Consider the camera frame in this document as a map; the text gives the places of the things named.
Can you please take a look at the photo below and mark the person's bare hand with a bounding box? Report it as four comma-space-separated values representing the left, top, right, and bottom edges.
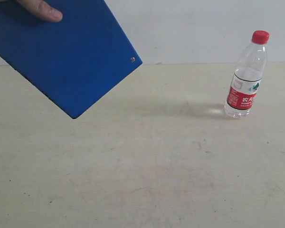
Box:
17, 0, 63, 22

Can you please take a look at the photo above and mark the blue file folder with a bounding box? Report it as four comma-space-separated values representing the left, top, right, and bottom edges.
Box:
0, 0, 142, 119

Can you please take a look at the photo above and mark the clear water bottle red cap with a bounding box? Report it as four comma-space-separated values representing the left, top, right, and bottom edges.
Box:
224, 30, 270, 119

